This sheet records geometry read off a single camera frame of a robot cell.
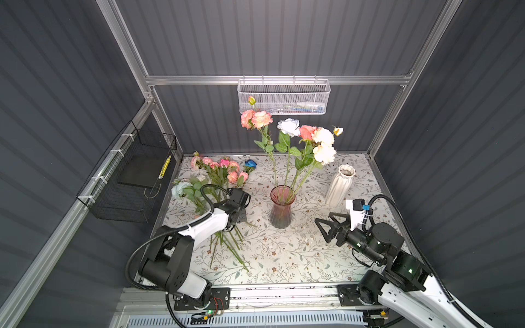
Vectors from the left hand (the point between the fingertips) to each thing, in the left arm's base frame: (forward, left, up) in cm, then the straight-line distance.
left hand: (237, 214), depth 91 cm
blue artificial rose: (+30, -6, 0) cm, 31 cm away
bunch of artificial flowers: (+23, +9, +2) cm, 25 cm away
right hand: (-16, -32, +22) cm, 41 cm away
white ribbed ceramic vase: (+3, -45, +13) cm, 47 cm away
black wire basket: (+2, +38, +23) cm, 45 cm away
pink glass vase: (0, -20, +13) cm, 23 cm away
